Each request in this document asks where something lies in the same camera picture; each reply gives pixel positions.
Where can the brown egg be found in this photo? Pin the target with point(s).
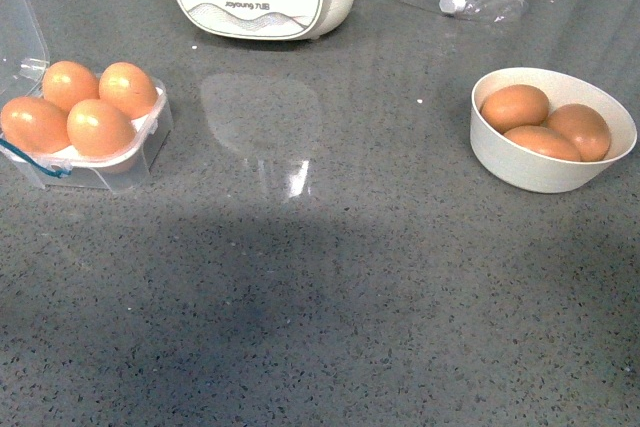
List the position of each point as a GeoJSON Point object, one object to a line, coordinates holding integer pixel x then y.
{"type": "Point", "coordinates": [66, 83]}
{"type": "Point", "coordinates": [584, 127]}
{"type": "Point", "coordinates": [97, 129]}
{"type": "Point", "coordinates": [128, 88]}
{"type": "Point", "coordinates": [35, 125]}
{"type": "Point", "coordinates": [515, 106]}
{"type": "Point", "coordinates": [543, 141]}

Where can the brown egg in bowl front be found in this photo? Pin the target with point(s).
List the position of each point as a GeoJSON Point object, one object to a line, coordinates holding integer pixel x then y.
{"type": "Point", "coordinates": [543, 141]}

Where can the clear plastic egg box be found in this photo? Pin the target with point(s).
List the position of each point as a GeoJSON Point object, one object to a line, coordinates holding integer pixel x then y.
{"type": "Point", "coordinates": [24, 61]}

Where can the white round bowl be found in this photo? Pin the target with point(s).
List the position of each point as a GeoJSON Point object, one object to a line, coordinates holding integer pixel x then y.
{"type": "Point", "coordinates": [532, 171]}

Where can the yellow and blue rubber band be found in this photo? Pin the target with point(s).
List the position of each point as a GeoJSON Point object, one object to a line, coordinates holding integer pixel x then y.
{"type": "Point", "coordinates": [59, 172]}

